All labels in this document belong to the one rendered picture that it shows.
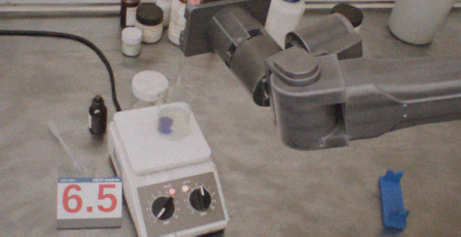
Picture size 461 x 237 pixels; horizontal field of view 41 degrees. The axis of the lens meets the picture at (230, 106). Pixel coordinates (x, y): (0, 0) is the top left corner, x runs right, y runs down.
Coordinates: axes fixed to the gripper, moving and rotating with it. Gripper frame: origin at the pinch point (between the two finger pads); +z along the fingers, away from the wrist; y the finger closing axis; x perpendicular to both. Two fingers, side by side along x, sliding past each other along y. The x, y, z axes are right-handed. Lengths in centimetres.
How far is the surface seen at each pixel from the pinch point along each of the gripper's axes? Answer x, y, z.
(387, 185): 33.4, -32.8, -16.4
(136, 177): 28.2, 6.9, -4.2
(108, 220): 34.9, 11.2, -5.3
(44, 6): 34, 5, 48
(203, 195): 28.6, -0.8, -10.4
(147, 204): 29.9, 6.6, -8.1
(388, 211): 33.5, -29.4, -20.6
